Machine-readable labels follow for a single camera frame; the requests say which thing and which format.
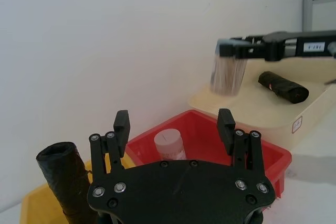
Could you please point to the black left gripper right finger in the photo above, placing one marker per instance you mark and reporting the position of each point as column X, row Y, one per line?
column 226, row 132

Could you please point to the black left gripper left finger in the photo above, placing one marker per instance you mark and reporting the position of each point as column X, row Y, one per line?
column 121, row 132

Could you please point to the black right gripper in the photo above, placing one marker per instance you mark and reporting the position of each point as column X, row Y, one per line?
column 302, row 44

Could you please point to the red plastic bin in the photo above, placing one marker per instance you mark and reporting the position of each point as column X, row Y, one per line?
column 204, row 134

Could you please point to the cream plastic tray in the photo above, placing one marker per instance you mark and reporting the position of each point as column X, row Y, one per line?
column 262, row 113

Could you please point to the white cylindrical jar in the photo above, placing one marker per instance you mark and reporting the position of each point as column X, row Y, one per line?
column 170, row 144

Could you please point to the black wrapped roll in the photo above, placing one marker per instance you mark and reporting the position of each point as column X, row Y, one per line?
column 65, row 176
column 283, row 87

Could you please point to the small white red-edged label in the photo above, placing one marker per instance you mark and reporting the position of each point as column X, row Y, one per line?
column 296, row 124

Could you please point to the silver framed white board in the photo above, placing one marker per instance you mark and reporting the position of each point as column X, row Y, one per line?
column 320, row 11

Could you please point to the yellow plastic bin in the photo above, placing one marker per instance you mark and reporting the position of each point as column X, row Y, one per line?
column 39, row 205

